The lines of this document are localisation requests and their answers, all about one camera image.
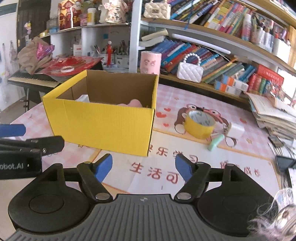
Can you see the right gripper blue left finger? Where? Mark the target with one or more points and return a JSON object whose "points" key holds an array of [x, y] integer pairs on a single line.
{"points": [[92, 175]]}

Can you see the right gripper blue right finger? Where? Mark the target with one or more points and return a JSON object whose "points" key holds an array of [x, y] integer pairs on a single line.
{"points": [[195, 176]]}

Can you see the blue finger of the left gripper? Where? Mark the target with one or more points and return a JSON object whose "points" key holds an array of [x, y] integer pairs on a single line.
{"points": [[13, 130]]}

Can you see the yellow tape roll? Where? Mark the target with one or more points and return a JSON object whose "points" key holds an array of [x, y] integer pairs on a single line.
{"points": [[199, 124]]}

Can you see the pink plush toy orange hair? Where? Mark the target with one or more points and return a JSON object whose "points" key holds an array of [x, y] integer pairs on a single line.
{"points": [[133, 103]]}

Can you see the mint green eraser tube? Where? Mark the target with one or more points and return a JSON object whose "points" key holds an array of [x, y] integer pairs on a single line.
{"points": [[215, 142]]}

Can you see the pink cartoon desk mat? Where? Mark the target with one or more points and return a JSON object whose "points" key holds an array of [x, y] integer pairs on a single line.
{"points": [[156, 173]]}

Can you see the black piano keyboard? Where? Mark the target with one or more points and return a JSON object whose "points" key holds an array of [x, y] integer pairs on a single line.
{"points": [[37, 82]]}

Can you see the white power adapter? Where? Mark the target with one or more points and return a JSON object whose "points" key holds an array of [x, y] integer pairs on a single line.
{"points": [[235, 131]]}

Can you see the yellow cardboard box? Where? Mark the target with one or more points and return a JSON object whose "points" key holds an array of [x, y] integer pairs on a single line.
{"points": [[84, 110]]}

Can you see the beige crumpled cloth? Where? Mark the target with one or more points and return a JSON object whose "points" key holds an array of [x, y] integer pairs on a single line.
{"points": [[36, 54]]}

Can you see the white tape roll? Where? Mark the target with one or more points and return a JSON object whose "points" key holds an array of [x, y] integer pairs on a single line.
{"points": [[67, 69]]}

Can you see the small black phone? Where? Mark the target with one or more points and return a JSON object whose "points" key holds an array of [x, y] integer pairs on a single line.
{"points": [[276, 142]]}

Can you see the orange white box lower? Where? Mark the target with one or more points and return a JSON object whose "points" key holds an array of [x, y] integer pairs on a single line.
{"points": [[227, 89]]}

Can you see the orange white box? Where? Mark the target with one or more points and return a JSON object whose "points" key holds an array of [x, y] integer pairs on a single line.
{"points": [[227, 89], [234, 83]]}

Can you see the orange white box upper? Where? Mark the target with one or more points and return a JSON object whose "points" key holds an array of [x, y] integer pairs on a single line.
{"points": [[234, 83]]}

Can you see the stack of papers and notebooks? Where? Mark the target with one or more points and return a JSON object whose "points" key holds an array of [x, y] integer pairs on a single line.
{"points": [[274, 115]]}

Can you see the white quilted pearl handbag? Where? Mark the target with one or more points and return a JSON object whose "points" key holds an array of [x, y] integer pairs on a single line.
{"points": [[188, 71]]}

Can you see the pink cylindrical cup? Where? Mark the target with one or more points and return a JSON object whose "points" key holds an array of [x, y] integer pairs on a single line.
{"points": [[150, 62]]}

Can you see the red dictionary book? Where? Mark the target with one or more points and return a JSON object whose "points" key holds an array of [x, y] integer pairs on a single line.
{"points": [[269, 74]]}

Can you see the white wooden bookshelf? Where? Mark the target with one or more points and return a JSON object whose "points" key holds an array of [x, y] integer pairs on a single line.
{"points": [[226, 44]]}

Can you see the cream quilted pearl handbag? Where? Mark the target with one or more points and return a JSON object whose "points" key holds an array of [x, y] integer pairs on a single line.
{"points": [[155, 10]]}

